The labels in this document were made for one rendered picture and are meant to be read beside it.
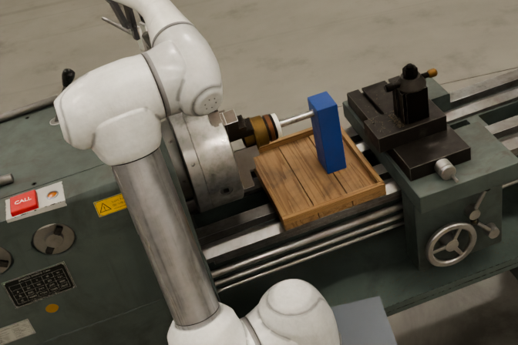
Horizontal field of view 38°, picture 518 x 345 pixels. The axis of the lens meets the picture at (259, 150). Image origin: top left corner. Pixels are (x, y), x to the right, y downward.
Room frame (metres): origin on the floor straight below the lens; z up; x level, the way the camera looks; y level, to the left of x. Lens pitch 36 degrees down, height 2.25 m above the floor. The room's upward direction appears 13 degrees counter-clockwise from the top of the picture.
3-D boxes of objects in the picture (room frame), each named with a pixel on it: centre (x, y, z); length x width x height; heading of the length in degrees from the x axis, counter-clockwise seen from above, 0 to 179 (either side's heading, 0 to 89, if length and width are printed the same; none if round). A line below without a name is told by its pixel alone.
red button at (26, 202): (1.36, 0.54, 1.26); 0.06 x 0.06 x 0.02; 10
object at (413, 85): (1.68, -0.44, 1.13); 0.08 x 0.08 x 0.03
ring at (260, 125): (1.68, -0.01, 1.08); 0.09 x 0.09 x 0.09; 10
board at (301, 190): (1.71, -0.14, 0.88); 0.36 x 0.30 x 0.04; 10
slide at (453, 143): (1.74, -0.43, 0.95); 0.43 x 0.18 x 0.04; 10
